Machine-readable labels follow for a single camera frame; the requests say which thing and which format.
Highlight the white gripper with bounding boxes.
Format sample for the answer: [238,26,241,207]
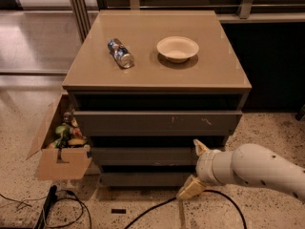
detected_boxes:
[176,139,221,200]

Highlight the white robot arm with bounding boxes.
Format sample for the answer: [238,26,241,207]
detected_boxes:
[176,139,305,202]

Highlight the grey top drawer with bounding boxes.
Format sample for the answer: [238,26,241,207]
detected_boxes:
[74,111,242,136]

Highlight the grey drawer cabinet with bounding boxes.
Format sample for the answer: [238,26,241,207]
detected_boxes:
[63,10,251,175]

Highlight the dark object at right edge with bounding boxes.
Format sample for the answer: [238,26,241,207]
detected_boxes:
[295,104,305,121]

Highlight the white paper bowl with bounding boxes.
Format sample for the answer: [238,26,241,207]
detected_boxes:
[156,36,199,63]

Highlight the cardboard box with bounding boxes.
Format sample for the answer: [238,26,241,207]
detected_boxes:
[27,94,92,180]

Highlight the toy items in box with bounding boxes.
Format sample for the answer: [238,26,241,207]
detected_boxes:
[47,106,88,149]

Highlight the blue silver soda can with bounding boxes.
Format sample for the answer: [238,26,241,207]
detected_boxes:
[108,38,134,69]

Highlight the black power strip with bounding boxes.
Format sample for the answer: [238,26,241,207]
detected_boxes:
[33,185,57,229]

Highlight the thick black cable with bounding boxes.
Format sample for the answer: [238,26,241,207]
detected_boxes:
[123,189,248,229]

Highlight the thin black cable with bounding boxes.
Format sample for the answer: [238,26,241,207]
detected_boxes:
[0,189,93,229]

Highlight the metal railing frame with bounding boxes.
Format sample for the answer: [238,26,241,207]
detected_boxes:
[71,0,305,38]

